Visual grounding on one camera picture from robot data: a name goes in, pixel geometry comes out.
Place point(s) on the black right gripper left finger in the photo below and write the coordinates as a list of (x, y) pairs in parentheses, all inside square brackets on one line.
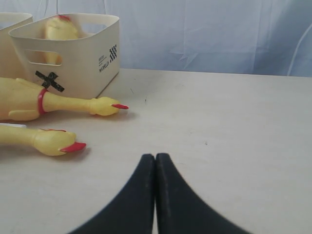
[(132, 209)]

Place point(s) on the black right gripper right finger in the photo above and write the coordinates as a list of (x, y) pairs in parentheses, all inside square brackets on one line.
[(180, 210)]

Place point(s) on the yellow rubber chicken front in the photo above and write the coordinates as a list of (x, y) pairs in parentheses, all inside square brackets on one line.
[(50, 142)]

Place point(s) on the yellow rubber chicken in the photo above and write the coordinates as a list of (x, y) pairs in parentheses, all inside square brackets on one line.
[(50, 142), (21, 100)]

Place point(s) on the headless yellow rubber chicken body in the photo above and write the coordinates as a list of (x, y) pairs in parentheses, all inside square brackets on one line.
[(59, 27)]

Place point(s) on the chicken head with white tube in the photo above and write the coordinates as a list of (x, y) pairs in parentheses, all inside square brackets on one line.
[(13, 125)]

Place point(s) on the cream bin marked X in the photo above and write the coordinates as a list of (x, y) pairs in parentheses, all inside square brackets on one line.
[(88, 63)]

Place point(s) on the yellow rubber chicken rear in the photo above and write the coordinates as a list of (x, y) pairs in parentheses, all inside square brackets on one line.
[(21, 100)]

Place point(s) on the cream bin marked O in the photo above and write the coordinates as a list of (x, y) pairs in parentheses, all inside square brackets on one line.
[(10, 65)]

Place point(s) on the blue backdrop cloth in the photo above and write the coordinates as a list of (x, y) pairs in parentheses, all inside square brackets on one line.
[(264, 37)]

